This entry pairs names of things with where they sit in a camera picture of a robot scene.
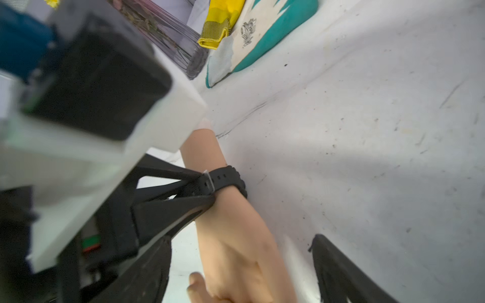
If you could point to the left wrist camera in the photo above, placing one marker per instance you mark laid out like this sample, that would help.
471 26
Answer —
90 96

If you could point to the green white garden glove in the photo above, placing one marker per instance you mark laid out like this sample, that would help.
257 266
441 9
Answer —
262 27

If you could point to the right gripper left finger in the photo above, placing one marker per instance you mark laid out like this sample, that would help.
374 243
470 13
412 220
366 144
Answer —
145 280

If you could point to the black wrist watch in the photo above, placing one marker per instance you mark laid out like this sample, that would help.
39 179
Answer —
210 182

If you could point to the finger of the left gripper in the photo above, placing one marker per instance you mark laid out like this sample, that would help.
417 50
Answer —
150 166

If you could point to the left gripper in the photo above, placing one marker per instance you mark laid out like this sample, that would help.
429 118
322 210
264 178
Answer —
72 254

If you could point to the yellow black work glove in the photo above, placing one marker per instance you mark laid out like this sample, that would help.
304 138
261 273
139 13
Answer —
222 17

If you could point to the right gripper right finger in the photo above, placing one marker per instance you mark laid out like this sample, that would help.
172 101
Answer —
339 279

